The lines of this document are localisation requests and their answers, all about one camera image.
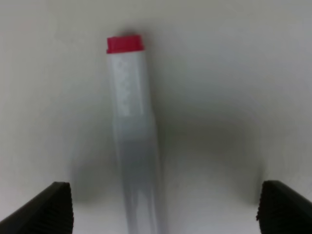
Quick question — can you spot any white marker with pink cap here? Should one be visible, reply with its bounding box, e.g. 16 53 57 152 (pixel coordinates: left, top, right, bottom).
106 35 166 234

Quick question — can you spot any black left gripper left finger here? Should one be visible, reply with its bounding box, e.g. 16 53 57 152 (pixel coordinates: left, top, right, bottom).
0 182 74 234

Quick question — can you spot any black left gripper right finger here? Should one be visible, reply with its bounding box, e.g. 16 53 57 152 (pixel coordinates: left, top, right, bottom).
256 180 312 234

